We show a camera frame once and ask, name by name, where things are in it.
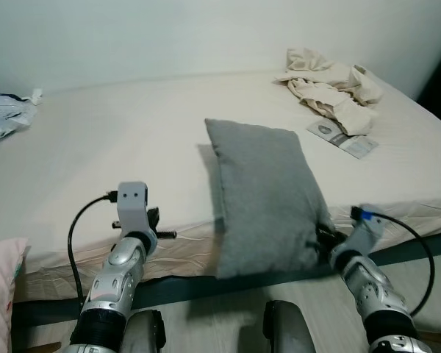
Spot grey fabric pillow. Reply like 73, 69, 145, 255
204, 118, 336, 280

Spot bed with white sheet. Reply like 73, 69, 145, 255
0, 68, 441, 329

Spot grey printed booklet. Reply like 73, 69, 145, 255
307, 118, 380, 160

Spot grey right robot leg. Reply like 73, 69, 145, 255
262, 299, 318, 353

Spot grey robot leg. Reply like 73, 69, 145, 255
121, 309, 167, 353
262, 299, 318, 353

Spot grey left robot leg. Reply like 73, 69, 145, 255
121, 309, 167, 353

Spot crumpled beige clothes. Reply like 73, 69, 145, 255
274, 48, 385, 137

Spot pink cushion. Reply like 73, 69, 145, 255
0, 237, 30, 353

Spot crumpled blue-white plastic bag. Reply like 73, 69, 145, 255
0, 88, 44, 142

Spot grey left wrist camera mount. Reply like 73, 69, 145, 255
115, 182, 150, 237

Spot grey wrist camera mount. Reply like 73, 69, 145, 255
343, 219, 387, 260
115, 182, 150, 237

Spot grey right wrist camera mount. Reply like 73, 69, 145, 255
343, 219, 387, 260

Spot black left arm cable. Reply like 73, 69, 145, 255
67, 192, 120, 308

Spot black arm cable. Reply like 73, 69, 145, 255
351, 207, 435, 318
67, 192, 120, 308

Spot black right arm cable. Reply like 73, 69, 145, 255
351, 207, 435, 318

